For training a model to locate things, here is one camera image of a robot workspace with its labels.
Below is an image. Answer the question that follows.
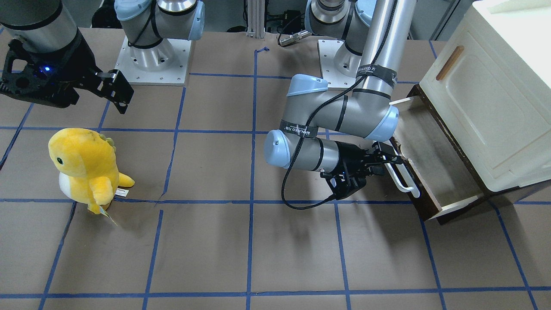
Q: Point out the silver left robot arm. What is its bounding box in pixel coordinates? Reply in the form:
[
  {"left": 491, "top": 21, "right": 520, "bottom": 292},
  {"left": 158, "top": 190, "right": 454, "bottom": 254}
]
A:
[{"left": 264, "top": 0, "right": 417, "bottom": 202}]

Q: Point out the white drawer handle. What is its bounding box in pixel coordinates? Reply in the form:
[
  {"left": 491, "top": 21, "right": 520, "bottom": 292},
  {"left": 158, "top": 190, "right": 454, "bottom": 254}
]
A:
[{"left": 384, "top": 163, "right": 421, "bottom": 198}]

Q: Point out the dark wooden drawer front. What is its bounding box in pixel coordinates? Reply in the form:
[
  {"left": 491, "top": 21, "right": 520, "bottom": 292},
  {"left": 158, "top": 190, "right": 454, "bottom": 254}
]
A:
[{"left": 387, "top": 96, "right": 487, "bottom": 221}]

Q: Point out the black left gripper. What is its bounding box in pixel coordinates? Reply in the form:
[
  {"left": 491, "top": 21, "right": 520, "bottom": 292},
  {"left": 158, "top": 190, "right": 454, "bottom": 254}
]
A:
[{"left": 321, "top": 141, "right": 404, "bottom": 201}]

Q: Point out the yellow plush toy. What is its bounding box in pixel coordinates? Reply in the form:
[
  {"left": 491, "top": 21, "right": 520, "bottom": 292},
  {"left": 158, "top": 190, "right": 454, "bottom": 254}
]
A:
[{"left": 48, "top": 128, "right": 135, "bottom": 218}]

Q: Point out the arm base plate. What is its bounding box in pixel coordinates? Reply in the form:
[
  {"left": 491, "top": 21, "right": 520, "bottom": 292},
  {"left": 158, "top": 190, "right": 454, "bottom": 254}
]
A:
[
  {"left": 115, "top": 37, "right": 193, "bottom": 86},
  {"left": 318, "top": 39, "right": 361, "bottom": 91}
]

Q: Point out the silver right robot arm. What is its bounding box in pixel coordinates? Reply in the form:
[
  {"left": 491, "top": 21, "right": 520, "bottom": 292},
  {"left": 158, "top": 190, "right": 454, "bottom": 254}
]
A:
[{"left": 1, "top": 0, "right": 205, "bottom": 114}]

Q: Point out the cream cabinet body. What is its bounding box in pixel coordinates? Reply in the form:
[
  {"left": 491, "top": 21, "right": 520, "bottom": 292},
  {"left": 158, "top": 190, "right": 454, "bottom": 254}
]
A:
[{"left": 421, "top": 0, "right": 551, "bottom": 192}]

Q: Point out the aluminium frame post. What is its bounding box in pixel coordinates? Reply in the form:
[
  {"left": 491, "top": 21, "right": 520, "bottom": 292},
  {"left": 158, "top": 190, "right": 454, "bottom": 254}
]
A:
[{"left": 246, "top": 0, "right": 266, "bottom": 40}]

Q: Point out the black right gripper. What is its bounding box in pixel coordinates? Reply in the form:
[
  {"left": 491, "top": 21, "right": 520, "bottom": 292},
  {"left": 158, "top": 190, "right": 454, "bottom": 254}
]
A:
[{"left": 1, "top": 30, "right": 134, "bottom": 115}]

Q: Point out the brown wooden cabinet handle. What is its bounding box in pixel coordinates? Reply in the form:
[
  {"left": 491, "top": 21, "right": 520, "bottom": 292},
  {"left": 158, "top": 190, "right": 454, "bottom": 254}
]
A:
[{"left": 436, "top": 45, "right": 464, "bottom": 81}]

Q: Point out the dark wooden cabinet base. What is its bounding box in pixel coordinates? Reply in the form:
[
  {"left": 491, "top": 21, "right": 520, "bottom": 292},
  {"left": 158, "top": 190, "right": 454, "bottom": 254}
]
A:
[{"left": 408, "top": 85, "right": 550, "bottom": 224}]

